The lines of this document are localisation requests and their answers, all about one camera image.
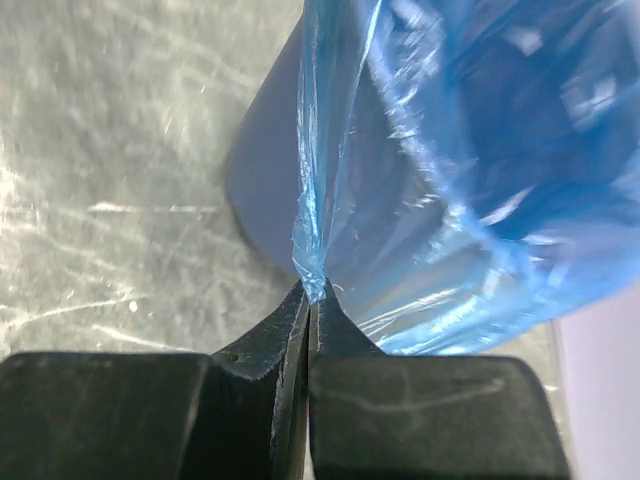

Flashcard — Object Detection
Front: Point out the blue plastic trash bag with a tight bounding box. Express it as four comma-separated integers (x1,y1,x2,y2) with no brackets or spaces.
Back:
292,1,639,355

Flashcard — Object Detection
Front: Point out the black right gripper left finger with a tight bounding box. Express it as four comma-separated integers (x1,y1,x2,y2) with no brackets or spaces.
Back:
1,286,309,479

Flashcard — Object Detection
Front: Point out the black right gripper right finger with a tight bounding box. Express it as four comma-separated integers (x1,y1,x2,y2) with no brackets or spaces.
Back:
308,286,571,479

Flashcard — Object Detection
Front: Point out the blue plastic trash bin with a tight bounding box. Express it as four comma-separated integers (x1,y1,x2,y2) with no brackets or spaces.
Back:
224,0,640,281

